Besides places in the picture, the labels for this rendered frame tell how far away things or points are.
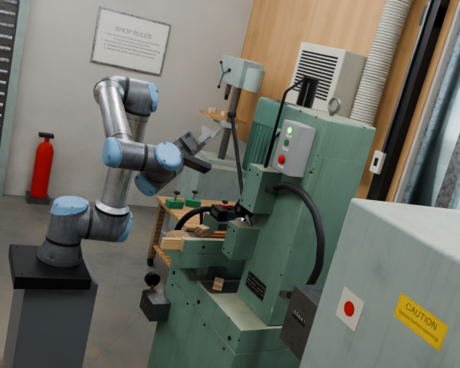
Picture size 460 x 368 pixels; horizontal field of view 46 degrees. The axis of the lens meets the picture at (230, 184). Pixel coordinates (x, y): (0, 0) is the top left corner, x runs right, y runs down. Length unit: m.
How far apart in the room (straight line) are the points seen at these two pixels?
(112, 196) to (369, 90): 1.78
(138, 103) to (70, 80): 2.68
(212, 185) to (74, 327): 2.18
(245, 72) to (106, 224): 2.23
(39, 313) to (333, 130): 1.46
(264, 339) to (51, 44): 3.48
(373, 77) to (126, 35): 2.31
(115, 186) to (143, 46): 2.74
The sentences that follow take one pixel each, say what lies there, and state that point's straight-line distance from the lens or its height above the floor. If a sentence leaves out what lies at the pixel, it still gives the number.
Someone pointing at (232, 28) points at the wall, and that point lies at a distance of 5.25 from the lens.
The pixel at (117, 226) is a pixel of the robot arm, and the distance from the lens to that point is 2.42.
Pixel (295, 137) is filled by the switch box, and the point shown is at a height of 1.44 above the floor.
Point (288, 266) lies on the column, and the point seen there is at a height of 1.02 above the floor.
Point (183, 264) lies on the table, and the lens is 2.04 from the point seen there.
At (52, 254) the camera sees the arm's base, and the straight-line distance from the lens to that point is 2.46.
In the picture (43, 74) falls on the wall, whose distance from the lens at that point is 4.83.
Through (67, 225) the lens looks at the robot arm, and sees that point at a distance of 2.40.
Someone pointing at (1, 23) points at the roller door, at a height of 1.41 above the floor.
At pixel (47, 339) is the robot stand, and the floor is 0.28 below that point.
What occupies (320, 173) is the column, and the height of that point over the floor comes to 1.35.
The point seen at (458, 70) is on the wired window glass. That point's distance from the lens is 3.34.
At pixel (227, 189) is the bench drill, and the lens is 4.46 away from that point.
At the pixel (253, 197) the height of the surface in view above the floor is 1.20.
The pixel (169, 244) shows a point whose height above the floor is 0.92.
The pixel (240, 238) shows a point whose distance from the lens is 1.89.
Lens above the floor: 1.66
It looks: 14 degrees down
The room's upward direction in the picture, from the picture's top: 14 degrees clockwise
